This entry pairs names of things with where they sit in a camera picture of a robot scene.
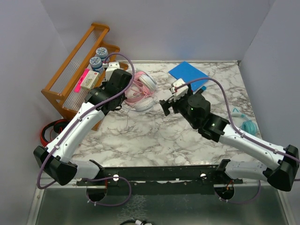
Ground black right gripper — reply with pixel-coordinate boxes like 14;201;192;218
160;93;201;129

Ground white headphones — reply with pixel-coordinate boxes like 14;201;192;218
124;74;188;141

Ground pink cat-ear headphones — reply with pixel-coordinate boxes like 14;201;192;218
125;70;157;106

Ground teal cat-ear headphones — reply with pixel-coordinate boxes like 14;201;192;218
231;108;258;136

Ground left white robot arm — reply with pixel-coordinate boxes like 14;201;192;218
33;69;134;186

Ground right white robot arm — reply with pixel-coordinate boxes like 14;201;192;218
159;91;300;192

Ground red black headphones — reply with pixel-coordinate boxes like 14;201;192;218
40;119;69;147

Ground small cardboard box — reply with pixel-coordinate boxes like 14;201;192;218
80;70;99;90

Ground blue-lidded jar front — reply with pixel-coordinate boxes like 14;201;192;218
90;57;104;74

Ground blue-lidded jar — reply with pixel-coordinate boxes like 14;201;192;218
90;57;104;74
96;47;108;60

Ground blue-lidded jar rear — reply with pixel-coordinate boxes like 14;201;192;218
96;47;108;60

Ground wooden tiered shelf rack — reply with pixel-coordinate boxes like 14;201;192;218
41;22;120;120

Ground blue notebook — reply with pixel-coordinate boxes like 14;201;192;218
168;61;209;91

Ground blue black marker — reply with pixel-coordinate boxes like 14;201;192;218
199;86;207;92

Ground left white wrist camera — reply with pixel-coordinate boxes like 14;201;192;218
103;61;120;81

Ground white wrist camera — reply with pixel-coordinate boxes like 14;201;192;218
103;61;120;81
170;78;188;102

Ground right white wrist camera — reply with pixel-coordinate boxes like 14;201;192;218
170;78;188;102

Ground black front mounting rail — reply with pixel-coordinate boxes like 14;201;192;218
76;159;232;195

